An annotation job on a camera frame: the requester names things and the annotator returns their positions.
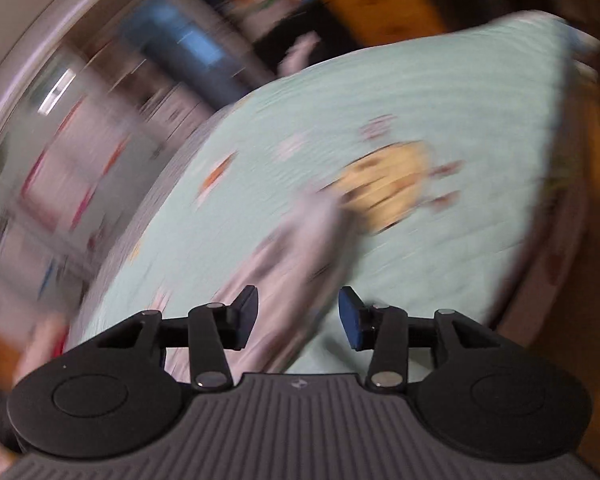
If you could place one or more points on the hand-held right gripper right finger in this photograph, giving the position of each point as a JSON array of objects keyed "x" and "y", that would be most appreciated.
[{"x": 349, "y": 320}]

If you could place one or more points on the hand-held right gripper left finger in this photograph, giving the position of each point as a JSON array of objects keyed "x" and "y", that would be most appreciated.
[{"x": 247, "y": 312}]

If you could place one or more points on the white letter-print pants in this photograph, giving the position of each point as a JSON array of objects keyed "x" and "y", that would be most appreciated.
[{"x": 290, "y": 255}]

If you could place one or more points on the green bee-print quilt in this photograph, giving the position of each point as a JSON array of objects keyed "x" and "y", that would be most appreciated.
[{"x": 455, "y": 110}]

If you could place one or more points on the white wardrobe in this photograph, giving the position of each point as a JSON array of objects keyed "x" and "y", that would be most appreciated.
[{"x": 55, "y": 135}]

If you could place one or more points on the white cloth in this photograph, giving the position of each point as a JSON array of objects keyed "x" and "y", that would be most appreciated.
[{"x": 302, "y": 55}]

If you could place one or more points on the white door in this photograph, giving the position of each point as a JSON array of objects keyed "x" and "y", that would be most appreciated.
[{"x": 190, "y": 40}]

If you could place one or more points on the dark furniture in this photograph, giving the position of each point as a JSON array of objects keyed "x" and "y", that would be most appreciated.
[{"x": 330, "y": 25}]

